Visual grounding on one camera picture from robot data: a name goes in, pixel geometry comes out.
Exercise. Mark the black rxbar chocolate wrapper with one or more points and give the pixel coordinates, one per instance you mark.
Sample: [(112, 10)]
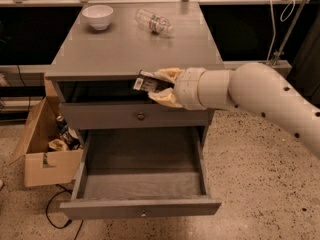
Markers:
[(152, 82)]

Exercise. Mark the metal diagonal support pole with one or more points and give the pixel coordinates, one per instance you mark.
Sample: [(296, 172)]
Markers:
[(273, 58)]

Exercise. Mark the open grey middle drawer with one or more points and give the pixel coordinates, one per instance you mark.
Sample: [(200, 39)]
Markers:
[(146, 172)]

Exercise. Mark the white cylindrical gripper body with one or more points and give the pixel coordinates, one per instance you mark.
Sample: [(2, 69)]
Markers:
[(187, 88)]

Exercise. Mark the grey wooden drawer cabinet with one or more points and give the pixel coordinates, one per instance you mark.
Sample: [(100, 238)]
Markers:
[(101, 66)]

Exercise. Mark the brown cardboard box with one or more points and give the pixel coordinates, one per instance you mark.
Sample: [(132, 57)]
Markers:
[(41, 165)]

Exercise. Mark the soda can in box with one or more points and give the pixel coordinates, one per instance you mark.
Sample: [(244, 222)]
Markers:
[(61, 124)]

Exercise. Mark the closed grey top drawer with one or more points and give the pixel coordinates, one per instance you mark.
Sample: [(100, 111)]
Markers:
[(89, 116)]

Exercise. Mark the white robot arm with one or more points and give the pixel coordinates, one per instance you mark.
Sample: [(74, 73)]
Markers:
[(253, 87)]

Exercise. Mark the clear plastic water bottle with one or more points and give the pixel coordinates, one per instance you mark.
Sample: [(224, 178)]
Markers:
[(154, 22)]

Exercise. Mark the white ceramic bowl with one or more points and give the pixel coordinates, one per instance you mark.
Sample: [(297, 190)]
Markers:
[(99, 17)]

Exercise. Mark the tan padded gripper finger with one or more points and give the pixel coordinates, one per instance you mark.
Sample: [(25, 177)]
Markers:
[(169, 74), (165, 97)]

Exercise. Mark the crumpled snack bag in box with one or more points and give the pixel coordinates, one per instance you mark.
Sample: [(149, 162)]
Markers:
[(57, 145)]

